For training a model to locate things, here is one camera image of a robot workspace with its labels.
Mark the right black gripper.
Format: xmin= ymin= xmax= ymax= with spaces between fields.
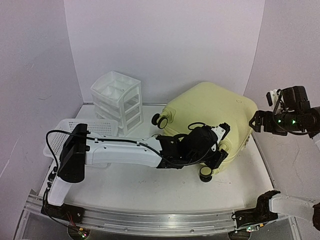
xmin=249 ymin=111 xmax=305 ymax=136

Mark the pale yellow hard suitcase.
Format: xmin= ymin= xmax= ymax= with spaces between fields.
xmin=151 ymin=82 xmax=258 ymax=183

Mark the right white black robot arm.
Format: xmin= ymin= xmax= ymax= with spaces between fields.
xmin=231 ymin=86 xmax=320 ymax=233

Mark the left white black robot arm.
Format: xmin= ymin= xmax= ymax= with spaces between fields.
xmin=43 ymin=122 xmax=231 ymax=219

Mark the white plastic drawer organizer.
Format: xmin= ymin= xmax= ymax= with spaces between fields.
xmin=90 ymin=71 xmax=144 ymax=137

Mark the white perforated plastic basket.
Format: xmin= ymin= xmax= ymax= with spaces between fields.
xmin=43 ymin=118 xmax=118 ymax=159

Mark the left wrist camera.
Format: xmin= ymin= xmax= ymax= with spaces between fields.
xmin=213 ymin=122 xmax=231 ymax=140

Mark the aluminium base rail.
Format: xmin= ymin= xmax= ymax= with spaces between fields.
xmin=15 ymin=192 xmax=300 ymax=239

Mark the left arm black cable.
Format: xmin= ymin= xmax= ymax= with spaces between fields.
xmin=41 ymin=129 xmax=141 ymax=227

